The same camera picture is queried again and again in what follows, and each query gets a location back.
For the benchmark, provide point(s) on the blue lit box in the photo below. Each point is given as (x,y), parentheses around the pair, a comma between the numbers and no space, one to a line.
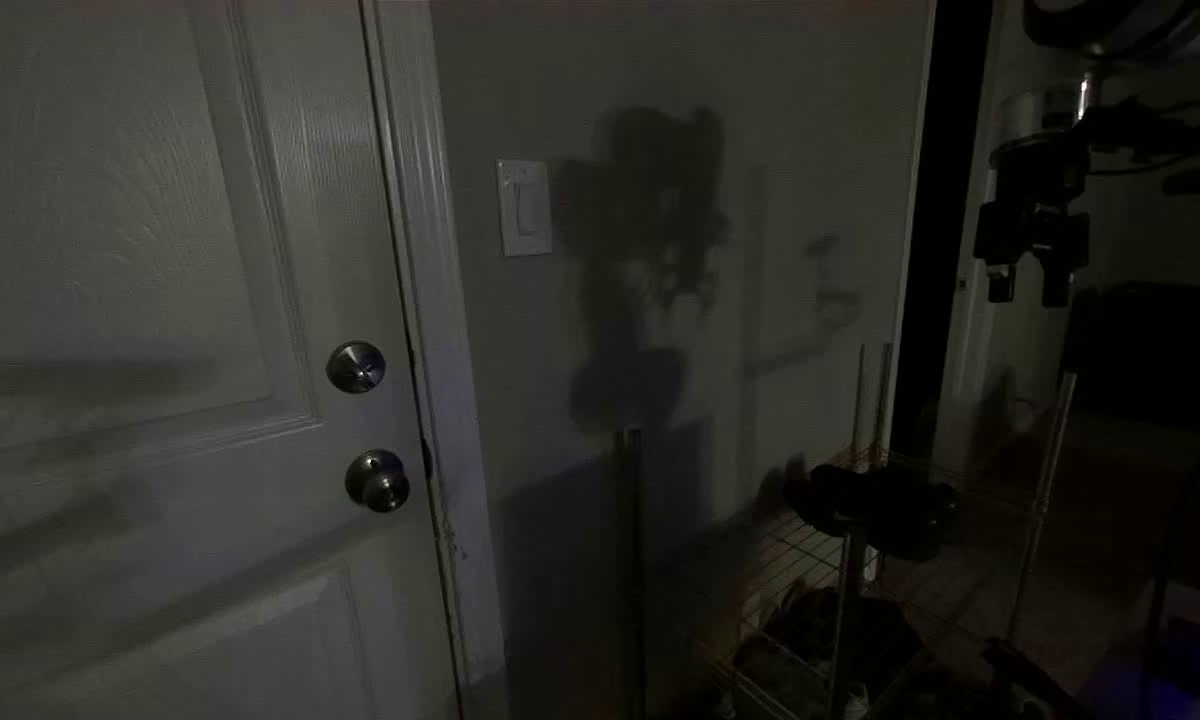
(1175,673)

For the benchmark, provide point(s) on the round metal door knob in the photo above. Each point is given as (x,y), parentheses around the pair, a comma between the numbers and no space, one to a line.
(379,482)

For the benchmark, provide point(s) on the dark bundle on lower shelf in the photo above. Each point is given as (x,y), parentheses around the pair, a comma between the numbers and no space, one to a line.
(825,647)

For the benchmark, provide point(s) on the white door frame trim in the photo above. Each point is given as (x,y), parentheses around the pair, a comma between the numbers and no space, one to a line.
(442,332)

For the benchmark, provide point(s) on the black round object on shelf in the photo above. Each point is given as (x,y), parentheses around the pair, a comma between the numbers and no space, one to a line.
(866,506)

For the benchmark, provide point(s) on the white panel door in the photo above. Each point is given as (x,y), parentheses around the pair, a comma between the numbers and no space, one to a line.
(134,332)

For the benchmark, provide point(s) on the dark low cabinet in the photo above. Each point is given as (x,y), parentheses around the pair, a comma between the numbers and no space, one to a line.
(1144,353)

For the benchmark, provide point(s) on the white rocker light switch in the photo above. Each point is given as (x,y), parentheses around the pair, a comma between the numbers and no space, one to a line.
(524,204)

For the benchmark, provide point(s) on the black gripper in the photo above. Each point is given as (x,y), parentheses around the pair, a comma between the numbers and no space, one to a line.
(1034,225)

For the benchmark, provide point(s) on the round metal deadbolt knob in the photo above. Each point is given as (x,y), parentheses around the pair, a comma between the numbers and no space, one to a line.
(359,367)

